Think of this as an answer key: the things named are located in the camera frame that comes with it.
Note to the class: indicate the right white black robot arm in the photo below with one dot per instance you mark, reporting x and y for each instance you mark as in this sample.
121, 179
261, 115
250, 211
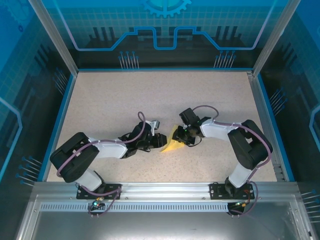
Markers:
217, 130

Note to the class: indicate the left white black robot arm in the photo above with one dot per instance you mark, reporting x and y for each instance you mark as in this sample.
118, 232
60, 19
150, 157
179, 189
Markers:
110, 151

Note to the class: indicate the grey metal tray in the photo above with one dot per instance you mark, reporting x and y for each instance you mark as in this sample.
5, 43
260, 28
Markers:
160, 226

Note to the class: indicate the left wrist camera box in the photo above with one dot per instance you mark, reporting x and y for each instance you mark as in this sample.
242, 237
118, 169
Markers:
155, 125

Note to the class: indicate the aluminium mounting rail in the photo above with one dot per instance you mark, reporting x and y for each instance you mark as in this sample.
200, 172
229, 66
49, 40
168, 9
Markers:
165, 190

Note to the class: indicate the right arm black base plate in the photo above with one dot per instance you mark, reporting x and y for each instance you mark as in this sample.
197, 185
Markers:
216, 191

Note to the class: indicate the aluminium side rail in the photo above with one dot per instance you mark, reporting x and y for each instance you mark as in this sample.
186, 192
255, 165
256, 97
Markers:
263, 112

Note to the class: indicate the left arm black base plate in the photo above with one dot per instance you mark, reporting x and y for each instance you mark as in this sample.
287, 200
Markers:
81, 193

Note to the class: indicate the blue table edge frame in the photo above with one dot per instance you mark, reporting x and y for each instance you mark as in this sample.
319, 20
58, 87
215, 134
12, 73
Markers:
42, 176

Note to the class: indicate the aluminium frame post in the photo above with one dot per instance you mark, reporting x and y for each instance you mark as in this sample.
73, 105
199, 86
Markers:
55, 37
275, 37

